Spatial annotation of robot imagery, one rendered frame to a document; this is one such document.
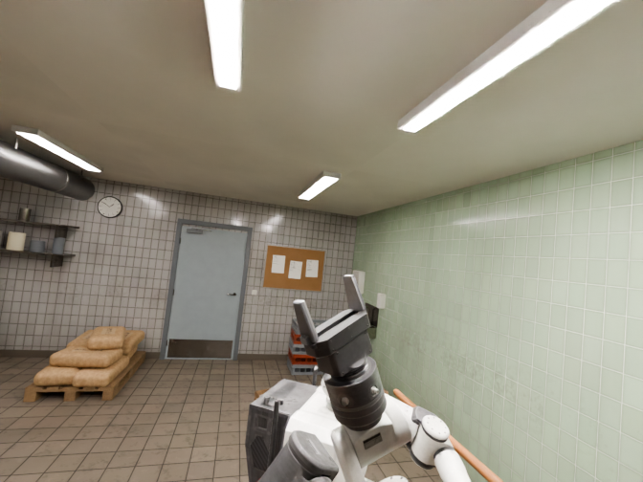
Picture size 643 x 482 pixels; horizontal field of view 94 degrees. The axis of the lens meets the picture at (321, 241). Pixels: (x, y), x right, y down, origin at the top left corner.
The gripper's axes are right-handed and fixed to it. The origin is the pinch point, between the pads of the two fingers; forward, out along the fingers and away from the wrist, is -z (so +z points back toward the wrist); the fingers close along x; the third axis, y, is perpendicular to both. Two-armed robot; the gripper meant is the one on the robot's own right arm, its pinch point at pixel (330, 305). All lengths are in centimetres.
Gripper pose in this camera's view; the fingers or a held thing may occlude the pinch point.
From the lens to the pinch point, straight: 48.4
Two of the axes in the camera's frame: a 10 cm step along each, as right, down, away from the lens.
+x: 7.2, -2.7, 6.3
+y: 6.3, -1.0, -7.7
